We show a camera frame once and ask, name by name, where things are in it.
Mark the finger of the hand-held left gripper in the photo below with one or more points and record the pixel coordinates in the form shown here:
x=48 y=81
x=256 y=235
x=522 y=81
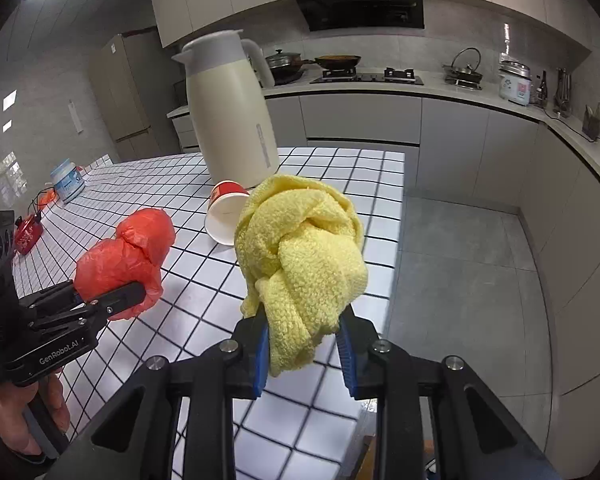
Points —
x=122 y=297
x=50 y=297

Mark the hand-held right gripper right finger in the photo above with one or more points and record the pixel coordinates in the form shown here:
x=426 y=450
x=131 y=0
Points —
x=347 y=360

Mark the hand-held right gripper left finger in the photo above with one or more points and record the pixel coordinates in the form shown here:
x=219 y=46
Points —
x=260 y=355

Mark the red plastic bag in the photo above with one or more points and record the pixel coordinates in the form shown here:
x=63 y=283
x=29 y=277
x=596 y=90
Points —
x=130 y=245

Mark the yellow towel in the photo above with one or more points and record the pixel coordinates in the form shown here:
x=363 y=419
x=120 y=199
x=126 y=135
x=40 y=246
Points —
x=300 y=260

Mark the person's left hand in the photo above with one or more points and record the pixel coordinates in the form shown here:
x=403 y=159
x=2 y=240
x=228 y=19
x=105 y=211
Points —
x=10 y=420

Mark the orange plastic piece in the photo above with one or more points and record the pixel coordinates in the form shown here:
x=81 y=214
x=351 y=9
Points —
x=47 y=199

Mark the white and blue tub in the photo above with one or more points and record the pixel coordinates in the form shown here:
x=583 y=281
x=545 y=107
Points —
x=67 y=182

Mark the red paper cup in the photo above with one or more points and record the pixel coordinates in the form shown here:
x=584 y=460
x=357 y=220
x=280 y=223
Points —
x=225 y=220

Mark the beige refrigerator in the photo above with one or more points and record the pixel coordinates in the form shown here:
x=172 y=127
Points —
x=125 y=90

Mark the cream thermos jug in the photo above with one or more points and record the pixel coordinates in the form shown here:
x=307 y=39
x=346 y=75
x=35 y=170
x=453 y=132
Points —
x=225 y=110

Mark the kitchen counter with cabinets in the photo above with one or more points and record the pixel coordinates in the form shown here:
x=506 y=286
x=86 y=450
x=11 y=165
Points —
x=360 y=120

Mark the black gas stove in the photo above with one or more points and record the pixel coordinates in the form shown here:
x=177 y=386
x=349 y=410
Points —
x=370 y=78

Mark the black wok with lid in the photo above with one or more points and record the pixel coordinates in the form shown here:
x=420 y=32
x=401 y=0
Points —
x=282 y=62

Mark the black frying pan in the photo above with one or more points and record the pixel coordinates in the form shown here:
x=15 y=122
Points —
x=337 y=61

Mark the metal kettle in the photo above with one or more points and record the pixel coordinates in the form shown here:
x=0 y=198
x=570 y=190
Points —
x=462 y=75

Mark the white rice cooker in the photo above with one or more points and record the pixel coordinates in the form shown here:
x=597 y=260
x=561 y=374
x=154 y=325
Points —
x=515 y=85

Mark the dark glass bottle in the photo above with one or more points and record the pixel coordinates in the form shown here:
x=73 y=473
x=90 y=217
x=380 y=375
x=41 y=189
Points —
x=542 y=90

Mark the grey chopstick holder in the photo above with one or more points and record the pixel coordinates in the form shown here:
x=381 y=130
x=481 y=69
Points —
x=592 y=125

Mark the metal utensil rack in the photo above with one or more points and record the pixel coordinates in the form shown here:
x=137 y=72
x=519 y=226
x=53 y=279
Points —
x=562 y=92

